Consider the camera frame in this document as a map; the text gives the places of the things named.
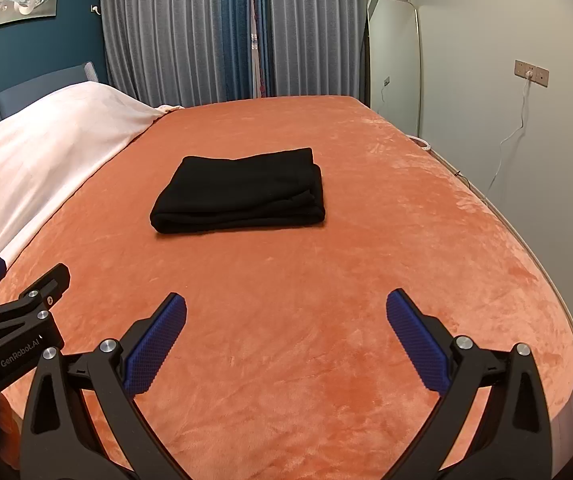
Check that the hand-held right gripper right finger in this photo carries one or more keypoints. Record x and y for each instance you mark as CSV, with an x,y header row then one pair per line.
x,y
416,340

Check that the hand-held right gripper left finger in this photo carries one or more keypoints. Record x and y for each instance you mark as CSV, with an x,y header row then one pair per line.
x,y
156,340

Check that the black pants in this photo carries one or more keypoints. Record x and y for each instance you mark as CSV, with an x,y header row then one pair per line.
x,y
241,195

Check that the white quilt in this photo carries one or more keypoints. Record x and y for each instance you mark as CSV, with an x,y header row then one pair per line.
x,y
41,160

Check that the orange plush blanket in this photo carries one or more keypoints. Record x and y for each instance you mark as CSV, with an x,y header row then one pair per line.
x,y
316,260

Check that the blue headboard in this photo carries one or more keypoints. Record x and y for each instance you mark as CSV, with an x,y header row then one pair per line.
x,y
31,90

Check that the grey curtain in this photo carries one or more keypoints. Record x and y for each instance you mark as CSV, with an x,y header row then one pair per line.
x,y
176,35
316,35

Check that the standing mirror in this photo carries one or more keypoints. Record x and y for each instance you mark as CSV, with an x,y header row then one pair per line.
x,y
394,60

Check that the wall socket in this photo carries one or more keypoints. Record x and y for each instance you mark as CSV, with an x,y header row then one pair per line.
x,y
539,76

